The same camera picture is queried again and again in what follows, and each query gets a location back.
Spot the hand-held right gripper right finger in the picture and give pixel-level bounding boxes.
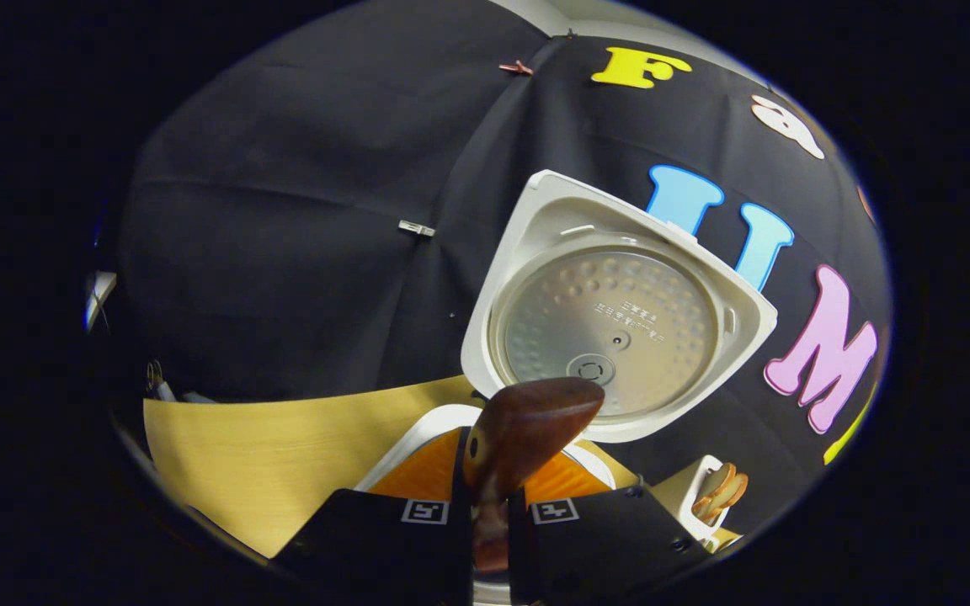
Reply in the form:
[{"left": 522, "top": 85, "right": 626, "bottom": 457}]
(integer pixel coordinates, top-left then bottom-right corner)
[{"left": 509, "top": 450, "right": 709, "bottom": 603}]

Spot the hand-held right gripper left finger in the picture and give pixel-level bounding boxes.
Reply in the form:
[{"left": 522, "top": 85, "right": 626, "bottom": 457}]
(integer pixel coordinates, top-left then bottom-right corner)
[{"left": 270, "top": 428, "right": 474, "bottom": 603}]

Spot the brown wooden spoon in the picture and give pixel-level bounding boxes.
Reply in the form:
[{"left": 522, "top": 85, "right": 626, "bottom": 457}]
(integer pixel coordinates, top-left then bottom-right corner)
[{"left": 461, "top": 377, "right": 606, "bottom": 577}]

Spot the white rice cooker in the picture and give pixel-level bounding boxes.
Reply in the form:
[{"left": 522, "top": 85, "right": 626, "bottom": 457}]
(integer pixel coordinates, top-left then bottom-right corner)
[{"left": 354, "top": 170, "right": 779, "bottom": 506}]

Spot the white toaster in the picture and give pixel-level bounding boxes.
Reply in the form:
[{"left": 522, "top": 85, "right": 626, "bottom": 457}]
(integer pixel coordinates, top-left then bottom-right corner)
[{"left": 652, "top": 454, "right": 743, "bottom": 552}]

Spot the toasted bread slice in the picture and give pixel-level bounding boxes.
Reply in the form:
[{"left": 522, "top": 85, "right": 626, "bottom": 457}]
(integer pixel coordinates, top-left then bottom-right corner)
[
  {"left": 691, "top": 462, "right": 738, "bottom": 514},
  {"left": 700, "top": 473, "right": 749, "bottom": 523}
]

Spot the black backdrop cloth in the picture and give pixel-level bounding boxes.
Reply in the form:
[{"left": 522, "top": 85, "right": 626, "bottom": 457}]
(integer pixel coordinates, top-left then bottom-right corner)
[{"left": 110, "top": 0, "right": 890, "bottom": 531}]

